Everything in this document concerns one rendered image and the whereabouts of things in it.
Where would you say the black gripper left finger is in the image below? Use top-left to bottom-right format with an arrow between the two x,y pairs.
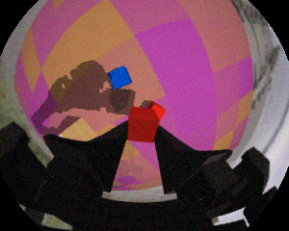
43,119 -> 129,193

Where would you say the blue cube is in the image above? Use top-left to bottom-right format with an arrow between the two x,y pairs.
107,65 -> 133,90

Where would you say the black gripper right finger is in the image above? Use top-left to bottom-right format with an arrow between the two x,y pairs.
155,124 -> 233,195

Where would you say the red cube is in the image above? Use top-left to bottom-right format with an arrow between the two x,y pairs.
148,101 -> 167,119
127,107 -> 160,142

